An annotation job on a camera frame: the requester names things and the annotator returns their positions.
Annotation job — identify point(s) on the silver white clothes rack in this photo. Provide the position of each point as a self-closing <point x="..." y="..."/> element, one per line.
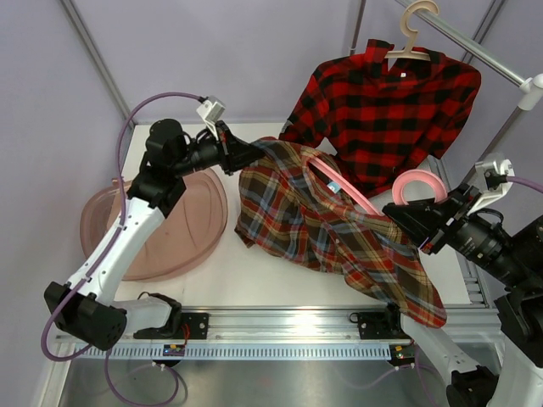
<point x="511" y="32"/>

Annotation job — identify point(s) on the red black plaid shirt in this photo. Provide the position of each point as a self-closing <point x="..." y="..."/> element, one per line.
<point x="383" y="119"/>

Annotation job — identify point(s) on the beige plastic hanger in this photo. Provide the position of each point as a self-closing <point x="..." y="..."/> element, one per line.
<point x="408" y="52"/>

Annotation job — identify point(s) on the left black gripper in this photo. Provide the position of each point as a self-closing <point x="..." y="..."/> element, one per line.
<point x="234" y="153"/>

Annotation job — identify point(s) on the wrist camera silver white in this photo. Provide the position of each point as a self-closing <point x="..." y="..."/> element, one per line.
<point x="490" y="178"/>
<point x="210" y="111"/>

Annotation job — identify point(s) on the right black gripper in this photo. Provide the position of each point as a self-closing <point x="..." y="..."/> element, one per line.
<point x="419" y="220"/>

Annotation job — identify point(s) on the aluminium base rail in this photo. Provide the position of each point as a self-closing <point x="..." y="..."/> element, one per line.
<point x="327" y="325"/>

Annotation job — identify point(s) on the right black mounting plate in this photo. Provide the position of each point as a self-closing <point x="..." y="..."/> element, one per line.
<point x="374" y="324"/>

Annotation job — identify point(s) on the pink translucent plastic basket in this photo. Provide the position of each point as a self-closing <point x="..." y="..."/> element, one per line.
<point x="182" y="242"/>

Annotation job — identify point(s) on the white slotted cable duct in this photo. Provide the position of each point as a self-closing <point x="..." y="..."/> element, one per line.
<point x="247" y="351"/>

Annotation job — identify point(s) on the black mounting plate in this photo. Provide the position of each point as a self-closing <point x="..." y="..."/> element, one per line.
<point x="195" y="325"/>
<point x="374" y="324"/>

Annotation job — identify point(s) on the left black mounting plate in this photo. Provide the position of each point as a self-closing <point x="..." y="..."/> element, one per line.
<point x="195" y="325"/>

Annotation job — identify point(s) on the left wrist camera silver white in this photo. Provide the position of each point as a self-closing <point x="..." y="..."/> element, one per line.
<point x="210" y="111"/>

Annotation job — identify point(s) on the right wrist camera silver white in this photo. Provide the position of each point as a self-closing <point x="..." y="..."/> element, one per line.
<point x="490" y="178"/>

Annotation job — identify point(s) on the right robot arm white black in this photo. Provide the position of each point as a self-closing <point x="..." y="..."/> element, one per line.
<point x="516" y="262"/>

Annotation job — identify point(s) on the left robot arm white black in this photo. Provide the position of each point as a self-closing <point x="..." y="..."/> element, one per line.
<point x="85" y="306"/>

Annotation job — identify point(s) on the brown multicolour plaid shirt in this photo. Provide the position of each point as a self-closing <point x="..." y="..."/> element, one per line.
<point x="288" y="211"/>

